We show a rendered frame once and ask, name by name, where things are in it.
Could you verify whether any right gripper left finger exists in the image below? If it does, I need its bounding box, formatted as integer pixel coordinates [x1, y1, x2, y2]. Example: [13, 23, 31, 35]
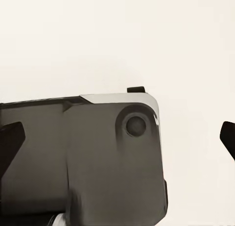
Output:
[0, 121, 25, 180]

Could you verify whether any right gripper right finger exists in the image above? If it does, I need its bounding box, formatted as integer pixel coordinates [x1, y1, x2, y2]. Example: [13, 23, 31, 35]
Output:
[219, 121, 235, 160]

